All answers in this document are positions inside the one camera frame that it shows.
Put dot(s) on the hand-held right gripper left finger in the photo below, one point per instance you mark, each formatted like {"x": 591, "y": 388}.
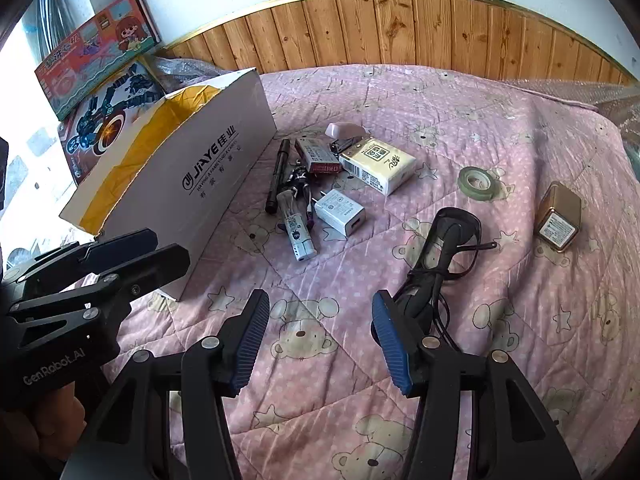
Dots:
{"x": 250, "y": 342}

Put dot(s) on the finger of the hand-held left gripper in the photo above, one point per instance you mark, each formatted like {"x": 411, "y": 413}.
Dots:
{"x": 150, "y": 270}
{"x": 117, "y": 246}

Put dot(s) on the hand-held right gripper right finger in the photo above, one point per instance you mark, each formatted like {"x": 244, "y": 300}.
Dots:
{"x": 392, "y": 347}

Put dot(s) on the black glasses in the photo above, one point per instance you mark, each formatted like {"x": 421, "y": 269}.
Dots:
{"x": 415, "y": 305}

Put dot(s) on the white cardboard box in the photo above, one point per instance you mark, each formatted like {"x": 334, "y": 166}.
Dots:
{"x": 215, "y": 160}

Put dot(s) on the white charger plug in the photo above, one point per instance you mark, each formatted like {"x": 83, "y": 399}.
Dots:
{"x": 341, "y": 214}

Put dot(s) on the black marker pen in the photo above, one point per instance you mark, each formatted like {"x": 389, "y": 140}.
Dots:
{"x": 278, "y": 175}

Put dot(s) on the beige tissue pack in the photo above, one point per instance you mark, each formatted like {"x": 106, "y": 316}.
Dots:
{"x": 380, "y": 166}

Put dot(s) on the small red white box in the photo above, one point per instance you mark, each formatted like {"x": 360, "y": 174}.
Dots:
{"x": 316, "y": 157}

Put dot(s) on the person's left hand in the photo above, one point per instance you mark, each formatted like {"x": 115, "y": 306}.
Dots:
{"x": 45, "y": 425}

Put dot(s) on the dark robot toy box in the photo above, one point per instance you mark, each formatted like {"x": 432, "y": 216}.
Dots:
{"x": 100, "y": 127}

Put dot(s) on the clear bubble wrap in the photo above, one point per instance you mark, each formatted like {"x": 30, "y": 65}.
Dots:
{"x": 600, "y": 97}
{"x": 175, "y": 75}

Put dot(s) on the green tape roll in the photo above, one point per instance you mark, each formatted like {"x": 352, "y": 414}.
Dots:
{"x": 463, "y": 180}

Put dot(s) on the orange cartoon toy box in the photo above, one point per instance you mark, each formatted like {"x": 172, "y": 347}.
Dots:
{"x": 90, "y": 55}

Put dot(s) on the gold tin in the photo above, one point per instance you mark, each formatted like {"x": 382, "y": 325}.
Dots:
{"x": 557, "y": 210}

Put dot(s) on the pink mini stapler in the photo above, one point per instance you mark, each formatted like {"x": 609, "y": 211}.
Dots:
{"x": 342, "y": 130}

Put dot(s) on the wooden headboard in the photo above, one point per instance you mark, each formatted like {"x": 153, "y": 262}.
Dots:
{"x": 400, "y": 30}

